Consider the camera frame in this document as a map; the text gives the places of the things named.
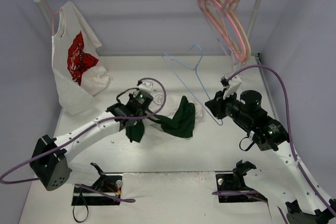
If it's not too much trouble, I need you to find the white and green t-shirt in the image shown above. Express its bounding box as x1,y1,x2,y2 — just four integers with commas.
125,94,203,142

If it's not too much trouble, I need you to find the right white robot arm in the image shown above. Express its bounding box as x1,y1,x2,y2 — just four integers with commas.
205,90,335,223

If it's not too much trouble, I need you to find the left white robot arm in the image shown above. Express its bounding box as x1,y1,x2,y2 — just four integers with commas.
29,90,153,191

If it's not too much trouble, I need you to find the white t-shirt red print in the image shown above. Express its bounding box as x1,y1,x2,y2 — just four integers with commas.
52,1,111,114

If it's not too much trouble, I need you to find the pink plastic hanger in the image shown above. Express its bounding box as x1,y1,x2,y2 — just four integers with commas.
197,0,244,65
229,0,251,66

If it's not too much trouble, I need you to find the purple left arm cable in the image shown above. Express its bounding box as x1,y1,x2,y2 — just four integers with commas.
0,77,166,204

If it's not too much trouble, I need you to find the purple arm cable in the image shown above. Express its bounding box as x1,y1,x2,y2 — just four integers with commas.
0,77,166,204
211,64,336,224

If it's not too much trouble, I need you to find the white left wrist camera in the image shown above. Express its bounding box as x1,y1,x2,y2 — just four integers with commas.
137,81,153,93

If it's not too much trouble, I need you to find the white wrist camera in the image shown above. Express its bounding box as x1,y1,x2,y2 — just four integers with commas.
221,76,242,99
137,81,153,93

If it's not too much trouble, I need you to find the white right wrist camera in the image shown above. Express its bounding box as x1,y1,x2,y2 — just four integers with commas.
221,76,242,99

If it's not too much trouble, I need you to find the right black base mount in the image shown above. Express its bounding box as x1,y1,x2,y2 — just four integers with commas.
212,161,268,204

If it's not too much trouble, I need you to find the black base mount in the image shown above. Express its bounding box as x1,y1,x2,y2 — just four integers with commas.
71,163,123,206
212,161,268,204

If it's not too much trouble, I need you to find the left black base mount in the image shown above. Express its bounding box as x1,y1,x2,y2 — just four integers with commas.
71,163,123,206

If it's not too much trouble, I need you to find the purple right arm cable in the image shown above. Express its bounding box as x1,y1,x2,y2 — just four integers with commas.
211,64,336,224

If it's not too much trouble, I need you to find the pink wire hanger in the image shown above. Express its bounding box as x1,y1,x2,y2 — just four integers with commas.
41,0,62,36

